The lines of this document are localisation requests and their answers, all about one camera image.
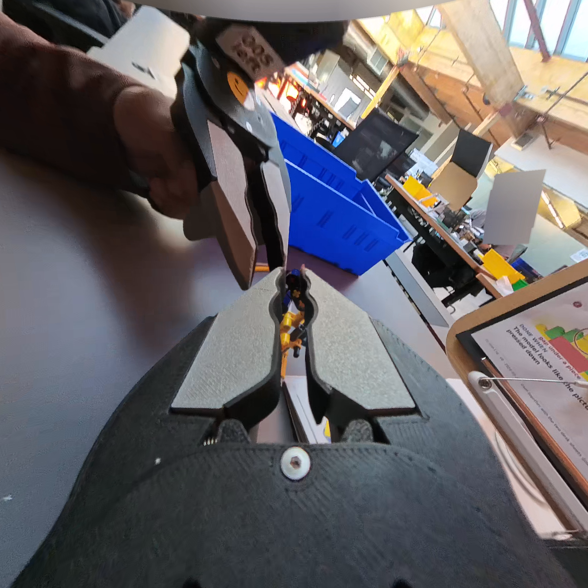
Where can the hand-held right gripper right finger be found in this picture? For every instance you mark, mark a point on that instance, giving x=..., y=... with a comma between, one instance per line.
x=353, y=358

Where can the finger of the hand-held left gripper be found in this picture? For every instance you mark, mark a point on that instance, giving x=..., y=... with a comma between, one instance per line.
x=234, y=206
x=277, y=206

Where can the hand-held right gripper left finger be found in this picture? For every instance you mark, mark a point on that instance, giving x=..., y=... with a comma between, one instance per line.
x=234, y=353

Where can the yellow lego vehicle model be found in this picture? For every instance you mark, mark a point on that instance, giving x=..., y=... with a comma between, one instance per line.
x=289, y=324

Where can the person's left forearm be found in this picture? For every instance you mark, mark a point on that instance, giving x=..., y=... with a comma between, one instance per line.
x=59, y=101

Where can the lego instruction booklet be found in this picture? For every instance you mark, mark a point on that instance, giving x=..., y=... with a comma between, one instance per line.
x=305, y=404

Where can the person's left hand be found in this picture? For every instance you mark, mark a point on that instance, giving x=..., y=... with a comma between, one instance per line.
x=156, y=151

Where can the blue plastic bin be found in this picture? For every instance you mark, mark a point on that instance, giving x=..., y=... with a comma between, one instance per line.
x=340, y=216

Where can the black computer monitor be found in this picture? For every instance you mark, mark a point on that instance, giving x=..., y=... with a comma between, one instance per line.
x=374, y=144

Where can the yellow plastic bin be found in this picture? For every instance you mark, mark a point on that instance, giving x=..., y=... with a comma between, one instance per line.
x=498, y=264
x=415, y=189

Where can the wooden background desk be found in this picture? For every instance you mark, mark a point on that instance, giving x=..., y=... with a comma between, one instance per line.
x=450, y=239

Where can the open cardboard box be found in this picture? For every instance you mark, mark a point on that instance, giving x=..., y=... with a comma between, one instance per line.
x=459, y=179

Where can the printed instruction sheet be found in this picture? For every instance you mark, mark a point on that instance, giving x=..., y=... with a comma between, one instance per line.
x=546, y=358

